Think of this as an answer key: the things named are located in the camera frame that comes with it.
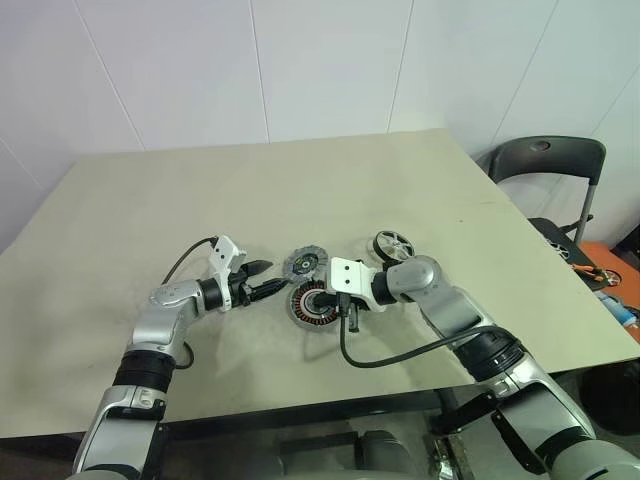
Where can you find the blue bottle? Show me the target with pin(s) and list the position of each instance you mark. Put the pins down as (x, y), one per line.
(622, 312)

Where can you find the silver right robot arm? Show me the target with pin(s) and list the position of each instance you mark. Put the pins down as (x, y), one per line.
(450, 305)

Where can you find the spoked wheel on chair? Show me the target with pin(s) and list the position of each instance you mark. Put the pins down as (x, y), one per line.
(558, 248)

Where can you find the orange box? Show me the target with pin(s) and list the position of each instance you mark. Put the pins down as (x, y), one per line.
(612, 257)

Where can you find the silver spoked rotor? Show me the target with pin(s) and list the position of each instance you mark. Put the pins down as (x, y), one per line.
(392, 246)

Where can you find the grey round motor lid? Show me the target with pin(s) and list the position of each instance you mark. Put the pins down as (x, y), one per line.
(302, 262)

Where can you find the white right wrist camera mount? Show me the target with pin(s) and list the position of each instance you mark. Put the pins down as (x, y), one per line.
(350, 277)

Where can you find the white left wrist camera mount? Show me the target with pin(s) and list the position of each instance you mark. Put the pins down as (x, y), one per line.
(222, 255)

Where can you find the black table frame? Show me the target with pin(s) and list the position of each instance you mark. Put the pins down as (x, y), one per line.
(300, 407)

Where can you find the dark folding chair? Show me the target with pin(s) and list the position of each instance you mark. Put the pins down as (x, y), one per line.
(545, 160)

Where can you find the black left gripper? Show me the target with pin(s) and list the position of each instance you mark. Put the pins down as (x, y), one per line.
(242, 290)

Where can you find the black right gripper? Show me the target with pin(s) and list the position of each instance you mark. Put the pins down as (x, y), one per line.
(354, 315)

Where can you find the small black wheel part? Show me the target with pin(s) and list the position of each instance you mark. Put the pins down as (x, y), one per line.
(611, 278)

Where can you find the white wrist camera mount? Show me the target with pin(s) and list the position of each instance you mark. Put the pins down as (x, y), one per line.
(222, 255)
(350, 277)

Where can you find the rusty metal bracket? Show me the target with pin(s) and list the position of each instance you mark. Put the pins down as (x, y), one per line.
(450, 460)

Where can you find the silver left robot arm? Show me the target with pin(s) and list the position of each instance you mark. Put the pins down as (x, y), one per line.
(150, 330)

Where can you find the motor housing with copper windings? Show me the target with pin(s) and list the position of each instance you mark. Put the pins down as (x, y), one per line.
(305, 317)

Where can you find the dark rounded shape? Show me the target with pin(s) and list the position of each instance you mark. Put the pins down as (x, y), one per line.
(382, 447)

